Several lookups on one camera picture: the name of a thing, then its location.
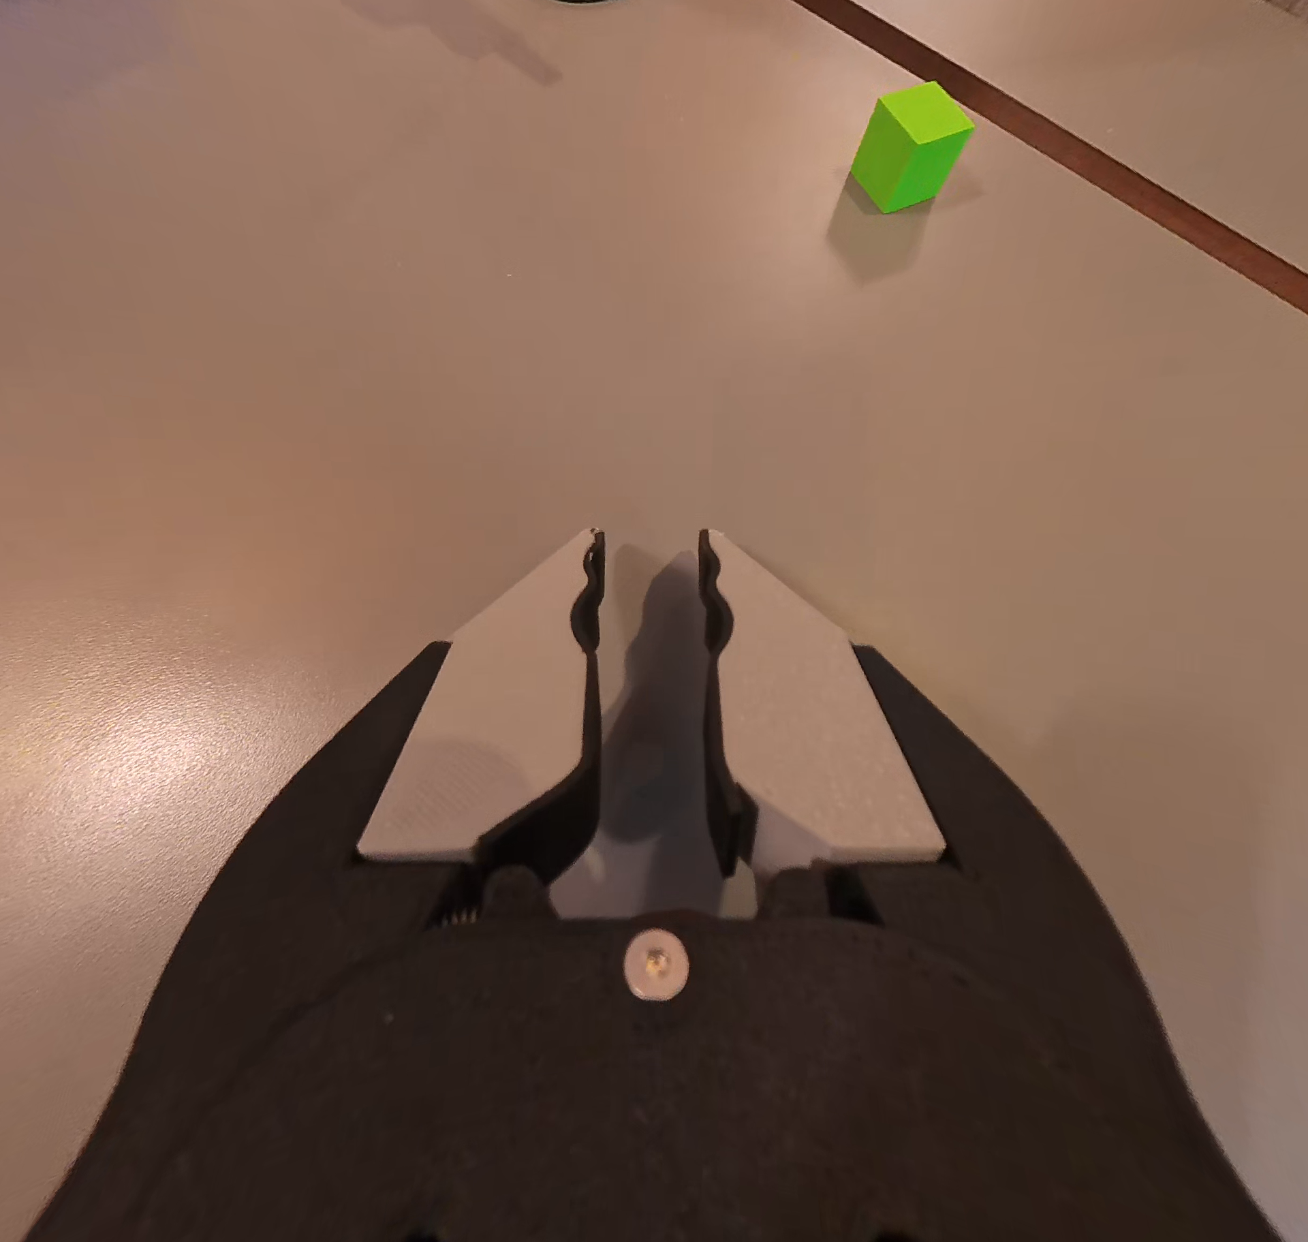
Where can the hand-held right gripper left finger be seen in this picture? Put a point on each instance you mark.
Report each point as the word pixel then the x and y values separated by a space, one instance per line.
pixel 481 741

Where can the green foam cube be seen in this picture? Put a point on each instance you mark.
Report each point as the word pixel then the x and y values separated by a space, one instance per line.
pixel 910 149

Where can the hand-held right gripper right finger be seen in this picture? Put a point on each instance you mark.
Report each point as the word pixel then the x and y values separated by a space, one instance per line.
pixel 828 751

